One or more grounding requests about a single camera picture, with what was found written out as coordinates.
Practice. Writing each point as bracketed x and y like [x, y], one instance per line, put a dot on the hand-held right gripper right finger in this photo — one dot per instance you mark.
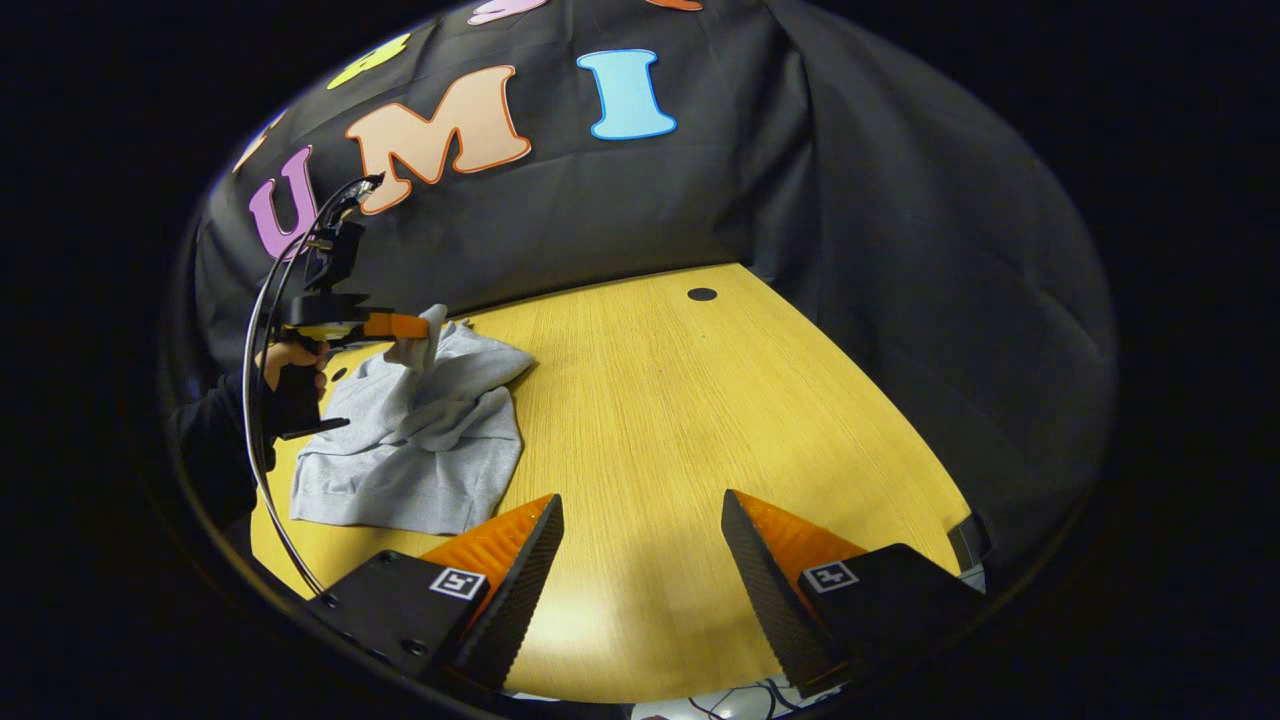
[775, 605]

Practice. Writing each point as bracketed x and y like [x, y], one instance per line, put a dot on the black backdrop cloth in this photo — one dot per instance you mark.
[880, 250]

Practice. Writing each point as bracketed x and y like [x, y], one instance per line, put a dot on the black table edge bracket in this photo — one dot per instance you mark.
[970, 542]

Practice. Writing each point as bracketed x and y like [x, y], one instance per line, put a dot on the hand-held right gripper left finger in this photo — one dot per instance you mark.
[510, 605]

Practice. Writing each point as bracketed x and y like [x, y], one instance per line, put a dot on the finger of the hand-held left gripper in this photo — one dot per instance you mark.
[398, 325]

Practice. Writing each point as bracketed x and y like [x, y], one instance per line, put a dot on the grey zip sweatshirt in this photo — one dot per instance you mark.
[420, 470]

